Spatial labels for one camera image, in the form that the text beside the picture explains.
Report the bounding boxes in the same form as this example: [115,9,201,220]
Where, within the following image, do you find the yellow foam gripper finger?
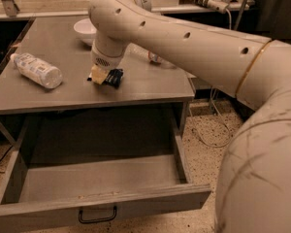
[89,64,109,84]

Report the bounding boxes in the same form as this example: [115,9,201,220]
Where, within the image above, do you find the dark blue rxbar wrapper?
[86,68,124,89]

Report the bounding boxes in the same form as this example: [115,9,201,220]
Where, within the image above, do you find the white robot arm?
[88,0,291,233]

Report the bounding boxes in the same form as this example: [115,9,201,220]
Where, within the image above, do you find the grey metal counter cabinet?
[0,16,194,139]

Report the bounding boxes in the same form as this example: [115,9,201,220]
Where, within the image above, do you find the grey open top drawer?
[0,106,210,233]

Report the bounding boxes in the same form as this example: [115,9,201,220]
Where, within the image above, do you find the clear plastic water bottle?
[127,43,178,70]

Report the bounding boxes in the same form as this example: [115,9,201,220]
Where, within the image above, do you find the white ceramic bowl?
[74,18,97,46]

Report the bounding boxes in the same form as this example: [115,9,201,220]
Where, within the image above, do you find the white labelled plastic bottle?
[11,52,63,89]

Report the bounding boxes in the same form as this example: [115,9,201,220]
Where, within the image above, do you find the thin metal pole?
[207,0,254,106]

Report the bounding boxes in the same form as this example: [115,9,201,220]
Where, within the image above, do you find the metal shelf rail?
[0,0,256,20]

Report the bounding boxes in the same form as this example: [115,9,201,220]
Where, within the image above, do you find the white cable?
[189,8,233,149]

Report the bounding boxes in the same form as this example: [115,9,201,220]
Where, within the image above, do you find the black drawer handle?
[79,206,117,224]

